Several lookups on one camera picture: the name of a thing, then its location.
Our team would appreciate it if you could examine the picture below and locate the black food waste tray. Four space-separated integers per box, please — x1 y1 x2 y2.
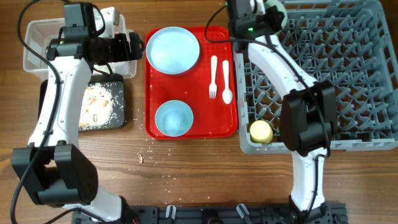
37 73 126 131

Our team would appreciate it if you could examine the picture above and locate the light blue bowl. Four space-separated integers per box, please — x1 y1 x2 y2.
155 100 194 138

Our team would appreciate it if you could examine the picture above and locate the grey dishwasher rack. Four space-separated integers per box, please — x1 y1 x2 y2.
234 1 397 154

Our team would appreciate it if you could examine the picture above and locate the light blue plate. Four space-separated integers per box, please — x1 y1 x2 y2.
146 27 200 75

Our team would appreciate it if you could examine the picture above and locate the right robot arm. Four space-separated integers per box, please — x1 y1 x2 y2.
226 1 337 223

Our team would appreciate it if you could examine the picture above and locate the yellow plastic cup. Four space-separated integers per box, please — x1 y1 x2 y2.
249 120 273 144

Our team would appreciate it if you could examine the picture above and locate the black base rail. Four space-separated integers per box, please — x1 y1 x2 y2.
71 203 348 224

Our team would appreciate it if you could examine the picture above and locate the red serving tray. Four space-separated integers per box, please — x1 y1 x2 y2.
144 26 238 140

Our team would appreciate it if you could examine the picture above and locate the mint green bowl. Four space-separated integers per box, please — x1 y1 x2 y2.
264 0 288 29

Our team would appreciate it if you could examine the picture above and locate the white plastic spoon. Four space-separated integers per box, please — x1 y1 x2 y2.
222 60 233 105

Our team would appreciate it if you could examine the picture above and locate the food scraps and rice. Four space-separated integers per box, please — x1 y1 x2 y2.
77 82 124 128

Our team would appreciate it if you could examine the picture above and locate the white plastic fork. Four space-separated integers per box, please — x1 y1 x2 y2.
209 55 218 99

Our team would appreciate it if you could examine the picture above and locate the clear plastic waste bin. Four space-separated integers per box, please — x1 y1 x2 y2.
23 18 137 81

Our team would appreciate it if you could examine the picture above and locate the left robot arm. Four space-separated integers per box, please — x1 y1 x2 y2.
11 1 145 223

